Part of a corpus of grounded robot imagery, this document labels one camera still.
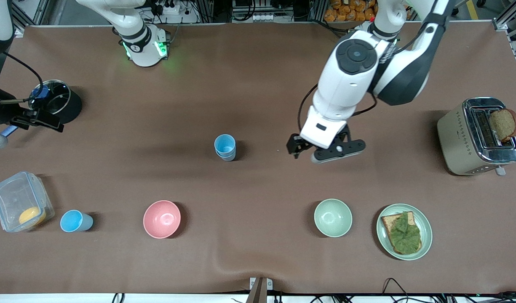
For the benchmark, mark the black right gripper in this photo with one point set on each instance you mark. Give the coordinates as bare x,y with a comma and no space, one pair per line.
0,112

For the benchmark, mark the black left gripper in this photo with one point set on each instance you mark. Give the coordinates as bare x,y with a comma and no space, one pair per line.
297,144

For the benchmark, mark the light blue plastic cup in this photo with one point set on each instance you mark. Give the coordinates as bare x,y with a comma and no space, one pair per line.
227,158
225,143
70,221

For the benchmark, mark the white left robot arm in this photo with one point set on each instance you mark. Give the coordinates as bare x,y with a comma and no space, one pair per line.
350,84

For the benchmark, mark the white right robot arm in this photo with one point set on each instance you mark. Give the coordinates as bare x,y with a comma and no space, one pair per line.
142,50

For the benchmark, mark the brown table mat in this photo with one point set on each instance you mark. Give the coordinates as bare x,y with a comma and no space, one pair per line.
258,105

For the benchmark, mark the pale green bowl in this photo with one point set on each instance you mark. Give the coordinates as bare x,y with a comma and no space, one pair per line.
332,217

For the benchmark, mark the clear plastic food container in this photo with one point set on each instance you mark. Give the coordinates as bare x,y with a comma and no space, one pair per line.
13,198

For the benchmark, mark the orange round food piece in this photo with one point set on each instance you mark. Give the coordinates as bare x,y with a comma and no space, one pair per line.
31,216

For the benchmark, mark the toast slice under lettuce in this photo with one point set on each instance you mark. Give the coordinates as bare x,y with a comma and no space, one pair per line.
386,221

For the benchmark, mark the white power strip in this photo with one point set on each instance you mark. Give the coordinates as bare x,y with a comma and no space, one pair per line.
264,17
173,9

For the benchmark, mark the green lettuce leaf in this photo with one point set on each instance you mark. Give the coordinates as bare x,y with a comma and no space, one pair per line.
403,235

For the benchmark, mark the metal table clamp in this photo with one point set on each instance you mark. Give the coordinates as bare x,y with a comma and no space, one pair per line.
254,283

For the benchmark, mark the bag of orange buns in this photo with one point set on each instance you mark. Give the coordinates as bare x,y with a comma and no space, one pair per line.
350,10

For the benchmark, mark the pale green plate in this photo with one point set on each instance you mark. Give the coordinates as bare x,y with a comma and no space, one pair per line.
426,231

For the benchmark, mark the pink bowl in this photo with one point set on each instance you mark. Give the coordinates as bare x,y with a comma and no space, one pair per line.
161,219

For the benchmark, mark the beige and chrome toaster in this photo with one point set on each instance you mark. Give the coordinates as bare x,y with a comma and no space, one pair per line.
455,143

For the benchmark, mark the brown bread slice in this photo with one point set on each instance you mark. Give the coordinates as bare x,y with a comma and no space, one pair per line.
504,124

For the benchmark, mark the black chair base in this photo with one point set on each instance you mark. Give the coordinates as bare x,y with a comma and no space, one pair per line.
481,3

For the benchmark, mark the aluminium frame profile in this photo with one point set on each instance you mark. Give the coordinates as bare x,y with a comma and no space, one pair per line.
503,24
42,10

